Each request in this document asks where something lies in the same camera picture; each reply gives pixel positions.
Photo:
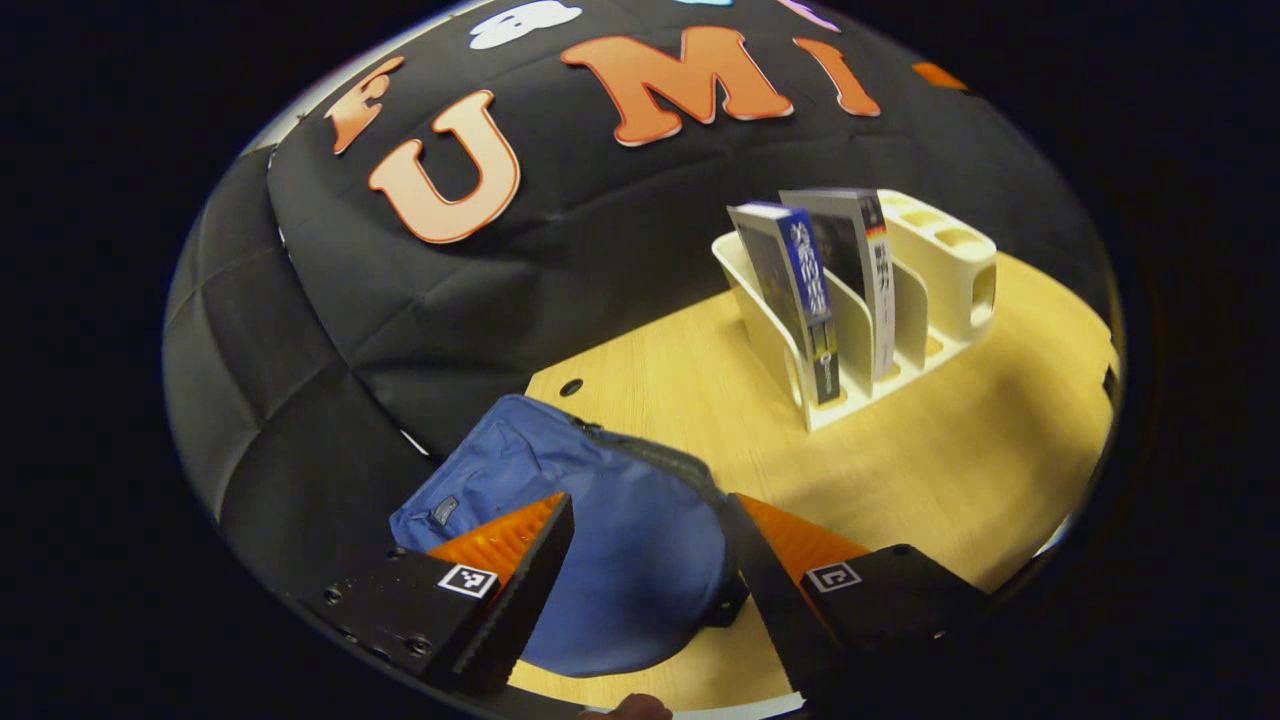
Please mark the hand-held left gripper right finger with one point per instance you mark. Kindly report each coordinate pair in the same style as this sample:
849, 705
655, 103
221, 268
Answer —
775, 600

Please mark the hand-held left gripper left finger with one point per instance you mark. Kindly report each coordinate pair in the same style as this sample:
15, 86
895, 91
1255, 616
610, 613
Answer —
520, 600

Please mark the blue schoolbag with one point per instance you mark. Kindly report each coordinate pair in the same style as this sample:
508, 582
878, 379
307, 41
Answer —
620, 560

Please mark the blue spine book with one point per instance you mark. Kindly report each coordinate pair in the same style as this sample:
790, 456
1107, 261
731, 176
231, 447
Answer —
805, 290

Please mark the grey portrait cover book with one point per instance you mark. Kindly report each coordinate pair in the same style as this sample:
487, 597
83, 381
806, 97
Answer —
845, 240

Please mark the white plastic bookshelf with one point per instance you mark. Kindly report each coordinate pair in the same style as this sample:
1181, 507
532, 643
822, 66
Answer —
950, 270

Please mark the black table grommet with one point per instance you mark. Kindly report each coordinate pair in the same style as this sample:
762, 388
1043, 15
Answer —
571, 386

